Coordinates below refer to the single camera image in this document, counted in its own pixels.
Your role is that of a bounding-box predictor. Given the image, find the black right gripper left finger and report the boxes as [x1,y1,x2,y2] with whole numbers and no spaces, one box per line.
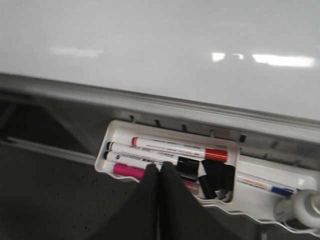
[89,164,159,240]

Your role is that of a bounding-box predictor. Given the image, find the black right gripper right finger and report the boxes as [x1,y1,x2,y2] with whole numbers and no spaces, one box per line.
[158,162,240,240]

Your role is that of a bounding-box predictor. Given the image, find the white whiteboard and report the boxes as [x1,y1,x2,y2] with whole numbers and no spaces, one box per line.
[0,0,320,121]

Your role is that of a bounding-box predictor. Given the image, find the pink marker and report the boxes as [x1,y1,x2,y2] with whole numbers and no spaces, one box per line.
[112,163,201,195]

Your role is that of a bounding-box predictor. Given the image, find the white marker tray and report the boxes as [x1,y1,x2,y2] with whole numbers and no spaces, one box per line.
[94,120,320,224]

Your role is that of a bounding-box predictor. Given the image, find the black capped white marker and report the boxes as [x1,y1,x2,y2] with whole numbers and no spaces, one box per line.
[102,151,179,169]

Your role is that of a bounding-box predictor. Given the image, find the red capped white marker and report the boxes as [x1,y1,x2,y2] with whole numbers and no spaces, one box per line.
[131,136,228,163]

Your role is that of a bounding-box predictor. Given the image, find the blue tipped white marker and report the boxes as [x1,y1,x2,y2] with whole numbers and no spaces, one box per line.
[236,172,299,198]

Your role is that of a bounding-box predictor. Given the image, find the white round knob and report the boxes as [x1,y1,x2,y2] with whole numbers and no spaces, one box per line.
[273,189,320,229]

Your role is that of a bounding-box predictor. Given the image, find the grey whiteboard ledge rail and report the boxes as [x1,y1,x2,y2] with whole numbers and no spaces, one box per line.
[0,73,320,143]

